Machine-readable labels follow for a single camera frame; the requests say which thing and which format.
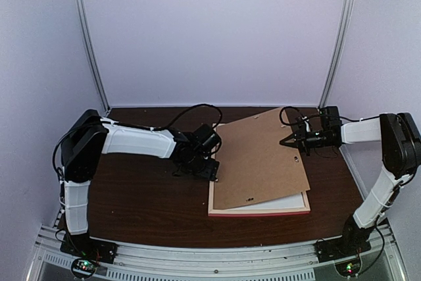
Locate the right aluminium corner post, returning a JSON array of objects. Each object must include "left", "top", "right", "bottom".
[{"left": 318, "top": 0, "right": 355, "bottom": 108}]

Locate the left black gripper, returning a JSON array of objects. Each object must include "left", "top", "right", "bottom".
[{"left": 181, "top": 153, "right": 220, "bottom": 182}]

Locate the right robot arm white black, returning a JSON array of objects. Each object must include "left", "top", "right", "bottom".
[{"left": 280, "top": 106, "right": 420, "bottom": 256}]

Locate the aluminium corner post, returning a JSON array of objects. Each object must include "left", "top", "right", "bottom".
[
  {"left": 318, "top": 0, "right": 355, "bottom": 108},
  {"left": 75, "top": 0, "right": 111, "bottom": 113}
]

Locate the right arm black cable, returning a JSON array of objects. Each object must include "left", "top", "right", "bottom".
[{"left": 278, "top": 106, "right": 307, "bottom": 127}]

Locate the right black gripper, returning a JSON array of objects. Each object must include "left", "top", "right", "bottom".
[{"left": 280, "top": 124, "right": 333, "bottom": 156}]

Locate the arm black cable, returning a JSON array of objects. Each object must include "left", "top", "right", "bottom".
[
  {"left": 278, "top": 106, "right": 307, "bottom": 127},
  {"left": 154, "top": 104, "right": 223, "bottom": 130}
]

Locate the aluminium front rail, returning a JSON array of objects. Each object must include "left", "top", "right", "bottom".
[{"left": 24, "top": 224, "right": 409, "bottom": 280}]

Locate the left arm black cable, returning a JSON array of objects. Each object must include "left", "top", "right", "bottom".
[{"left": 154, "top": 104, "right": 223, "bottom": 130}]

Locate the brown backing board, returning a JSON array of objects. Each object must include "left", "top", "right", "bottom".
[{"left": 212, "top": 107, "right": 311, "bottom": 211}]

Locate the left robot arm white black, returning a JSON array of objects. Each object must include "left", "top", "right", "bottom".
[{"left": 52, "top": 109, "right": 222, "bottom": 257}]

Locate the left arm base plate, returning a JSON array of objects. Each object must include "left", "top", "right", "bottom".
[{"left": 60, "top": 239, "right": 118, "bottom": 264}]

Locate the wooden picture frame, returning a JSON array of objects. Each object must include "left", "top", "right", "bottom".
[{"left": 207, "top": 122, "right": 312, "bottom": 218}]

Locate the left aluminium corner post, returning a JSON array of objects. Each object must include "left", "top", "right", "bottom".
[{"left": 75, "top": 0, "right": 111, "bottom": 113}]

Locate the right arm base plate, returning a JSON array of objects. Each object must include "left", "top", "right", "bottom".
[{"left": 313, "top": 238, "right": 372, "bottom": 263}]

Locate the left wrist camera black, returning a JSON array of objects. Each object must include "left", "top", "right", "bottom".
[{"left": 204, "top": 143, "right": 221, "bottom": 157}]

